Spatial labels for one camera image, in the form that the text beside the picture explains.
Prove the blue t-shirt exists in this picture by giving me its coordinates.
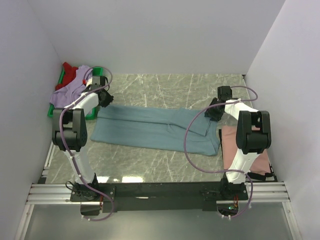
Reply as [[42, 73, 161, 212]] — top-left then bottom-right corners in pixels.
[[90, 104, 220, 156]]

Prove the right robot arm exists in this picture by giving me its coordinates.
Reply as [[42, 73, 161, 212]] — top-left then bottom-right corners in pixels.
[[204, 97, 272, 200]]

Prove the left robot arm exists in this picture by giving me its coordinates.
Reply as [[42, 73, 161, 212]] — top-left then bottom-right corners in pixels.
[[52, 89, 114, 201]]

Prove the green plastic bin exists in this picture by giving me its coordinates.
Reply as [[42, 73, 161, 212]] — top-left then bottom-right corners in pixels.
[[47, 65, 105, 120]]

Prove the red t-shirt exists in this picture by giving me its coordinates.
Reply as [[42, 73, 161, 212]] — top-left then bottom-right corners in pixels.
[[55, 62, 78, 91]]

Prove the lavender t-shirt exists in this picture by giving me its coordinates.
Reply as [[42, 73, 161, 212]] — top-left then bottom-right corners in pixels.
[[49, 65, 93, 108]]

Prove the folded pink t-shirt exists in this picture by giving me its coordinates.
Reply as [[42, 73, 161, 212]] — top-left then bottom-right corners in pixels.
[[221, 125, 272, 176]]

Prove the black base beam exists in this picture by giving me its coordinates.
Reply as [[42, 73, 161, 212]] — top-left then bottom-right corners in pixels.
[[70, 181, 249, 213]]

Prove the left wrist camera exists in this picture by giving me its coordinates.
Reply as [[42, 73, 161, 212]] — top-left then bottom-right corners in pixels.
[[84, 76, 108, 92]]

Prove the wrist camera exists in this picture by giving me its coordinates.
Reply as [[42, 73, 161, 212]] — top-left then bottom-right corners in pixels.
[[84, 76, 108, 92], [217, 86, 233, 102]]

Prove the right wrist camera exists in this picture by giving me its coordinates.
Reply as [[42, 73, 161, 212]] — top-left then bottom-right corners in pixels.
[[217, 86, 233, 102]]

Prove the aluminium rail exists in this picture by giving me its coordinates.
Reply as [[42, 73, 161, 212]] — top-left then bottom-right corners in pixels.
[[26, 182, 290, 205]]

